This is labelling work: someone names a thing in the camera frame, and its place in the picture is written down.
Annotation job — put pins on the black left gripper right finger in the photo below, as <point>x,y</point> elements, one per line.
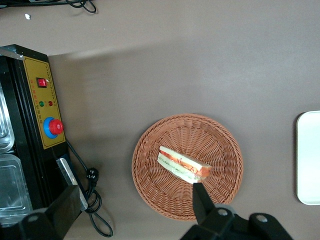
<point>207,215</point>

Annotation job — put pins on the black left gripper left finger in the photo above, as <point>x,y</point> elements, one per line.
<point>62,212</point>

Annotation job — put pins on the plastic-wrapped triangle sandwich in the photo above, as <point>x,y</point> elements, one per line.
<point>180,163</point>

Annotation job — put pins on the round brown wicker basket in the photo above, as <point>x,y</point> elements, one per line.
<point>160,190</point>

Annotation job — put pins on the white plastic tray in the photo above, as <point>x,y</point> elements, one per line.
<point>310,157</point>

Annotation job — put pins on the large steel food pan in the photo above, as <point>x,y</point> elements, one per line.
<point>12,185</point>

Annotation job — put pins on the black machine with yellow panel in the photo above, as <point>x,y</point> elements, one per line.
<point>30,140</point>

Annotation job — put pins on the small steel food pan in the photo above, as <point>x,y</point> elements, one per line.
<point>5,130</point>

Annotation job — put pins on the small white paper scrap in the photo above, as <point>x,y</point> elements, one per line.
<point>27,16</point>

